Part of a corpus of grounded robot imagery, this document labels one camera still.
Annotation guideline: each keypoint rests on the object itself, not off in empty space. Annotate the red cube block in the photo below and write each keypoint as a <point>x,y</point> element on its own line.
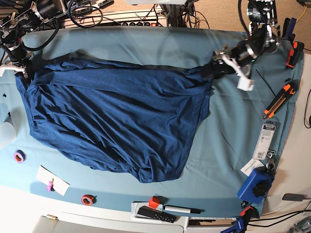
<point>154,202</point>

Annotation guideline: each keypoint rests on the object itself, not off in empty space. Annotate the blue box with knob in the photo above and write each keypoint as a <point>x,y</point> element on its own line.
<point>257,185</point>

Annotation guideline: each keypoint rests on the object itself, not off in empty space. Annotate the dark blue t-shirt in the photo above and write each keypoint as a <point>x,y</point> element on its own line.
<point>118,117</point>

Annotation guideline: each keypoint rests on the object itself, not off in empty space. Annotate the red tape roll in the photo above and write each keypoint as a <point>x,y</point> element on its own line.
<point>88,200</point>

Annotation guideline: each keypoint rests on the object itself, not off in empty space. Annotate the white label card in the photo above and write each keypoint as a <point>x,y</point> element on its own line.
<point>250,166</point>

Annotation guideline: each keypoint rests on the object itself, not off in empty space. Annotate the blue black clamp bottom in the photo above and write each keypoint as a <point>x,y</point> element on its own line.
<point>240,225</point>

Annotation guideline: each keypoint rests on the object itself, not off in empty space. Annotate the purple tape roll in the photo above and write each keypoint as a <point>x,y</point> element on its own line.
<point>19,156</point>

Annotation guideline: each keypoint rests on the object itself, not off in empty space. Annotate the white black marker pen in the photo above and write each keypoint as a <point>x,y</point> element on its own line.
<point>182,209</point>

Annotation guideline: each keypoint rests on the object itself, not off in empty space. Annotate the orange black utility knife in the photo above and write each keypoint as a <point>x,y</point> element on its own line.
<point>283,95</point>

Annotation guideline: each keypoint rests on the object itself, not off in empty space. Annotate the blue black clamp top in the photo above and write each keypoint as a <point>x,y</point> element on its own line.
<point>288,29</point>

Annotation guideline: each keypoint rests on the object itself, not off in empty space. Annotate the clear blister retail package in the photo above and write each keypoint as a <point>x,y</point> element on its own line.
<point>264,140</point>

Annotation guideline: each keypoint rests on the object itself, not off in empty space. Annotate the white power strip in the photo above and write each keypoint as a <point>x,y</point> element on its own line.
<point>124,18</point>

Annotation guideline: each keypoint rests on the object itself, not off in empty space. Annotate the black zip tie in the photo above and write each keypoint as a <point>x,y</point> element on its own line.
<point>262,77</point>

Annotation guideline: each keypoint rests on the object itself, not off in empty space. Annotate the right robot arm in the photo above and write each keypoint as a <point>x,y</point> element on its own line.
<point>19,17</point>

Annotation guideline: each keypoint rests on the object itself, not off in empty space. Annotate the small pink toy figure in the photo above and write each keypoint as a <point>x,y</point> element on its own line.
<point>50,187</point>

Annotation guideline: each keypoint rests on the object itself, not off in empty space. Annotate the blue black clamp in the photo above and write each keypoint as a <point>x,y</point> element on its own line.
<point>288,29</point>
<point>240,225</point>

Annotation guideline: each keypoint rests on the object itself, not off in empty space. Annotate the white paper card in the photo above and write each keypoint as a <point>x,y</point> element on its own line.
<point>44,176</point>

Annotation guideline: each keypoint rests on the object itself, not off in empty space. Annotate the black phone device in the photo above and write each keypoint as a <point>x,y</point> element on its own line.
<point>293,197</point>

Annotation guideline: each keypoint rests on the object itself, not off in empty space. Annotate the black remote control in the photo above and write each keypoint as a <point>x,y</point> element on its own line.
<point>156,215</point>

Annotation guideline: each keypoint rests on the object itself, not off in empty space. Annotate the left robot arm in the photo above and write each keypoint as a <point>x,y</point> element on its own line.
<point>263,35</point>

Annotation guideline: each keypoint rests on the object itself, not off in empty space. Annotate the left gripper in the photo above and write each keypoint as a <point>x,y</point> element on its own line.
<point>243,53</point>

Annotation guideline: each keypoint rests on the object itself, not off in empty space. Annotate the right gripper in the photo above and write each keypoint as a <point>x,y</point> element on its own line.
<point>17,60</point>

